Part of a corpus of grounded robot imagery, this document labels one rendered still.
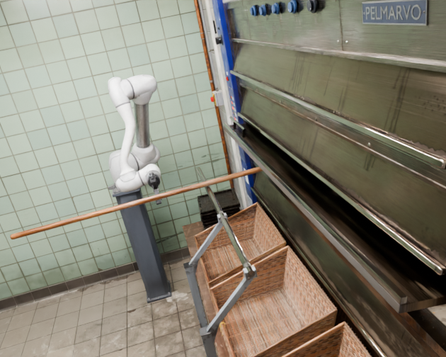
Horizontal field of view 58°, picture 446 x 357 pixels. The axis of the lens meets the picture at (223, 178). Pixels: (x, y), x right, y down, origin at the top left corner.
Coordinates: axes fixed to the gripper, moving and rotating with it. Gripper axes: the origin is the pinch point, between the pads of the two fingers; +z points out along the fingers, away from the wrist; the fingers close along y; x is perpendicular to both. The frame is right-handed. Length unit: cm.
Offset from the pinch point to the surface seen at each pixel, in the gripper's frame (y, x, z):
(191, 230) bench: 61, -16, -54
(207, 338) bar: 25, -7, 96
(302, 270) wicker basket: 34, -61, 61
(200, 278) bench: 60, -13, 8
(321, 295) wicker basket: 35, -61, 81
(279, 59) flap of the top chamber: -66, -67, 49
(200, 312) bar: 51, -7, 48
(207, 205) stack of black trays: 36, -31, -39
